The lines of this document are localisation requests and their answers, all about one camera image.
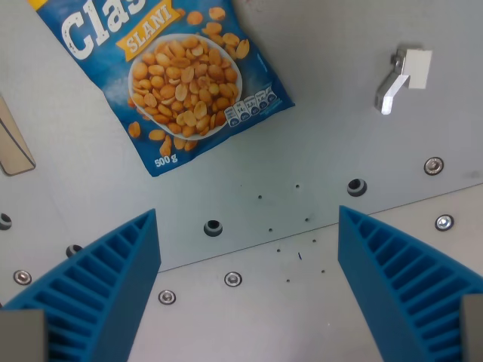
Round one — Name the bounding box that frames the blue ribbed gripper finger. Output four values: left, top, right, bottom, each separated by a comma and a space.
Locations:
0, 208, 162, 362
337, 205, 483, 362

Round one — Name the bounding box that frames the beige wooden board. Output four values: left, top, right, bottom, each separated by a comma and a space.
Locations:
0, 94, 37, 176

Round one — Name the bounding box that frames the blue salted peanuts bag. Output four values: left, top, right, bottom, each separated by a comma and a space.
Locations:
34, 0, 296, 178

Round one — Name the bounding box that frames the grey metal bracket with block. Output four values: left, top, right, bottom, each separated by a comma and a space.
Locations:
374, 45, 433, 116

